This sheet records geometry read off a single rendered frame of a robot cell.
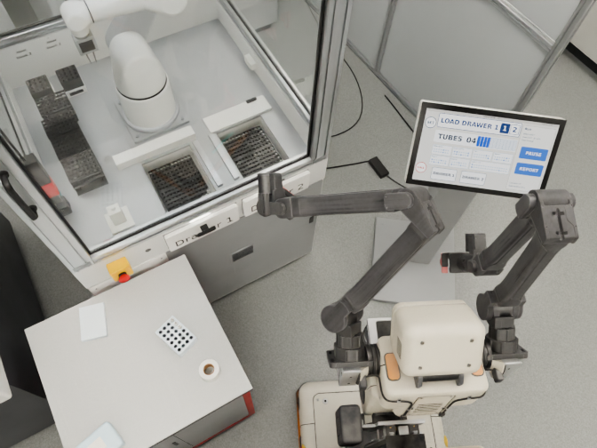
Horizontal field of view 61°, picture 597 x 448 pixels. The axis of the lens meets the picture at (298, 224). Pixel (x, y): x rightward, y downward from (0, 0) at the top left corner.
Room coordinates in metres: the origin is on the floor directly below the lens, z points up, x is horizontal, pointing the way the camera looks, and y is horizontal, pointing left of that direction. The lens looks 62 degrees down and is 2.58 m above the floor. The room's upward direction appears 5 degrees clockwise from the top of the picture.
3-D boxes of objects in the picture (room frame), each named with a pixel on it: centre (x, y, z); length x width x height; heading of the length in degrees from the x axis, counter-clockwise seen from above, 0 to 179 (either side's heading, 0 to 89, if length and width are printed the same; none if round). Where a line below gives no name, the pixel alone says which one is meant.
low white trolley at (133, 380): (0.37, 0.53, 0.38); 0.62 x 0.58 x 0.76; 124
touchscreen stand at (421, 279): (1.18, -0.66, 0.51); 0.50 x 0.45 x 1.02; 177
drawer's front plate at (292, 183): (1.03, 0.10, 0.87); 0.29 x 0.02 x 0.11; 124
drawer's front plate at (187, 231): (0.85, 0.36, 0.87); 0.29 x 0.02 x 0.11; 124
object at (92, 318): (0.48, 0.71, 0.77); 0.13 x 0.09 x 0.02; 20
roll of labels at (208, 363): (0.35, 0.26, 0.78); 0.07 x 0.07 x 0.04
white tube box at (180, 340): (0.45, 0.40, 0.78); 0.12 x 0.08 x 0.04; 54
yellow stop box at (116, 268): (0.65, 0.62, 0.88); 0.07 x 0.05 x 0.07; 124
